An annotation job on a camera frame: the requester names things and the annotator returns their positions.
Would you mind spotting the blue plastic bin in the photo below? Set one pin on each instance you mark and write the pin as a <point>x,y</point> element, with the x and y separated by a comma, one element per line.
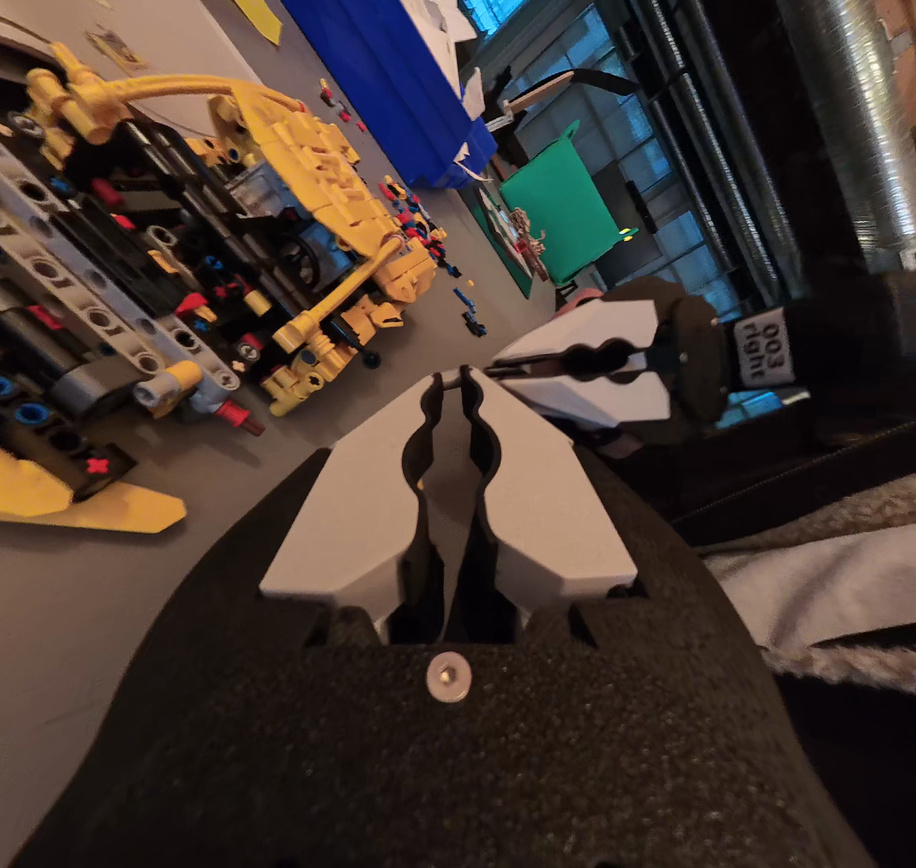
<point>358,59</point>

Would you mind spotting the person's white shirt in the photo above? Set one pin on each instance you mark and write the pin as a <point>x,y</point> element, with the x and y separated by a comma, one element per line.
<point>823,589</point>

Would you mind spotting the instruction booklet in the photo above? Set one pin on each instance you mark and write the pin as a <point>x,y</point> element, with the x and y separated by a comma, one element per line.
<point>164,38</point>

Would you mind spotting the scattered red and black pins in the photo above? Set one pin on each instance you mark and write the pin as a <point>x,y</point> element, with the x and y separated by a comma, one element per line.
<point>343,106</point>

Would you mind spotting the long blue pin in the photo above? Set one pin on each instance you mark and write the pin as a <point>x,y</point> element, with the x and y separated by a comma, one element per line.
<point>465,298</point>

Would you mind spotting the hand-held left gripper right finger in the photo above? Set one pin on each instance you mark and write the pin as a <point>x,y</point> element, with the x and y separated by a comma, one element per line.
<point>558,510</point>

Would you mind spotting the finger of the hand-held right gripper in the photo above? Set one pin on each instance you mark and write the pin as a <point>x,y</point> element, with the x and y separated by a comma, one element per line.
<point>608,324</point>
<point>615,403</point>

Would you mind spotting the short blue pin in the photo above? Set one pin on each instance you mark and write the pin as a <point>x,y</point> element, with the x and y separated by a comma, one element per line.
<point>474,324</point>

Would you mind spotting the green box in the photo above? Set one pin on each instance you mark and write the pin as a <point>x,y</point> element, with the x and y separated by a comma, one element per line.
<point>565,202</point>

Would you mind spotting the green baseplate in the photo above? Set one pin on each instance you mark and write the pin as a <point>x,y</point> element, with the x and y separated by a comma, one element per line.
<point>501,259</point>

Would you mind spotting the person's right hand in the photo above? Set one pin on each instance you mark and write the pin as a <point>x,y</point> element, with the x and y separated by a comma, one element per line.
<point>621,446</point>

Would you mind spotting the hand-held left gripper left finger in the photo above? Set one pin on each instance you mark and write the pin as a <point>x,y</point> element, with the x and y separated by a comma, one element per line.
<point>343,517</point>

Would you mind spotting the brown brick model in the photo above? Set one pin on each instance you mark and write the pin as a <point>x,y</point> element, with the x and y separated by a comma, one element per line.
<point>529,242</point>

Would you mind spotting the grey desk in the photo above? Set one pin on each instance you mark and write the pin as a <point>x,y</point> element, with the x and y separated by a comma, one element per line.
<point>107,632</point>

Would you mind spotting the yellow brick car model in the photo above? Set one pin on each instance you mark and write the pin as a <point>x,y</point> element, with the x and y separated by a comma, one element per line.
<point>315,159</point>

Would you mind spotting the person's dark trousers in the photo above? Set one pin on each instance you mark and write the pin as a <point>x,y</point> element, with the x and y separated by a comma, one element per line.
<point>859,775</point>

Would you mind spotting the grey brick connector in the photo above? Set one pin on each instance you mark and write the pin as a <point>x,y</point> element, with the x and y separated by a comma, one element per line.
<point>452,379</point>

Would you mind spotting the glass partition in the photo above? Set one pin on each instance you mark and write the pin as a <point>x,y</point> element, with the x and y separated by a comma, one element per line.
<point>665,188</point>

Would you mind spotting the silver ventilation duct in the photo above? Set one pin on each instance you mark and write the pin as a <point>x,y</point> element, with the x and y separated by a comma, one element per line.
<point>844,95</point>

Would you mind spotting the person's fleece-lined dark jacket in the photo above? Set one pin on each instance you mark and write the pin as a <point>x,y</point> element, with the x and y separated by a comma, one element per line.
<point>787,481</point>

